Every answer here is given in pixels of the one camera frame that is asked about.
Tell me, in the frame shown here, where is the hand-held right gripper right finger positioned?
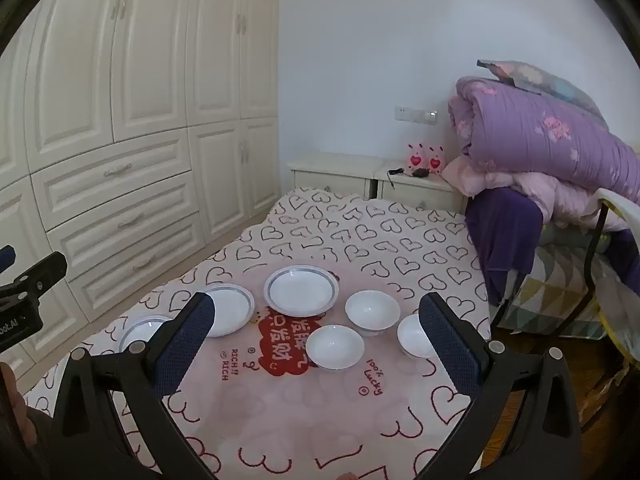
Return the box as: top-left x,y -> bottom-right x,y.
417,291 -> 583,480

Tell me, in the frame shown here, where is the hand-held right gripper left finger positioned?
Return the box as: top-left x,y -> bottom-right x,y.
50,291 -> 217,480

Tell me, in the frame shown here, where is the white bowl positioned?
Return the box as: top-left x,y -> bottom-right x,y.
305,325 -> 365,371
345,290 -> 401,337
397,314 -> 438,359

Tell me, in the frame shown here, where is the large white plate blue rim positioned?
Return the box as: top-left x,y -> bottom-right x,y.
264,266 -> 340,318

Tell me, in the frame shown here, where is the person's left forearm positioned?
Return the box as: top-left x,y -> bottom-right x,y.
0,362 -> 56,461

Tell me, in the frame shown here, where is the triangle patterned sheet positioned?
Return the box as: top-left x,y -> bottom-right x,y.
500,245 -> 626,341

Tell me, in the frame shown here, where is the dark purple cloth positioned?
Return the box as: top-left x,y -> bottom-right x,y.
465,192 -> 543,306

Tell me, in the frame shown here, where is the heart printed blanket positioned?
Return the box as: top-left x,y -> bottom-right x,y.
20,187 -> 493,480

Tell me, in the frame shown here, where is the pink blanket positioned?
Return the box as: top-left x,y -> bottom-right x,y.
442,157 -> 631,233

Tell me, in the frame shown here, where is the white yellow cloth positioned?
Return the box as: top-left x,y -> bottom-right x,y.
590,187 -> 640,233

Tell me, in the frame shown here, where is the purple floral quilt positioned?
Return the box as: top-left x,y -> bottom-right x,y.
447,76 -> 640,211

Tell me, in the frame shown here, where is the cream wardrobe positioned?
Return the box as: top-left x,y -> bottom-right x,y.
0,0 -> 281,376

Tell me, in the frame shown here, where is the blue pink floral pillow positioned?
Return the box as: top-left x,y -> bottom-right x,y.
476,59 -> 608,121

